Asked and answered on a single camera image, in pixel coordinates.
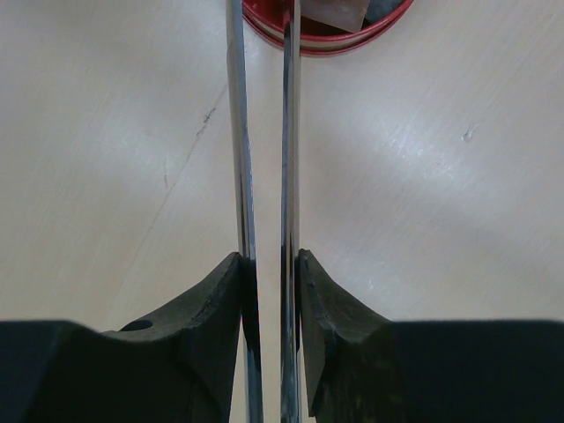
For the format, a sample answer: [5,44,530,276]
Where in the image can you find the dark flower chocolate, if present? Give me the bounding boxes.
[365,0,403,24]

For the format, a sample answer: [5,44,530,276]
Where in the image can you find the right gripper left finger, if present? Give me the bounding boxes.
[1,253,242,422]

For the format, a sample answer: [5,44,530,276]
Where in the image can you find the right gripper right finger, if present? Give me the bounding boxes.
[299,250,563,422]

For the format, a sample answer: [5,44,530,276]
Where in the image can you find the red round tin box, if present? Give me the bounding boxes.
[242,1,413,56]

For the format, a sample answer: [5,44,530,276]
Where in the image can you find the metal serving tongs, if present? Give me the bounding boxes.
[226,1,302,422]

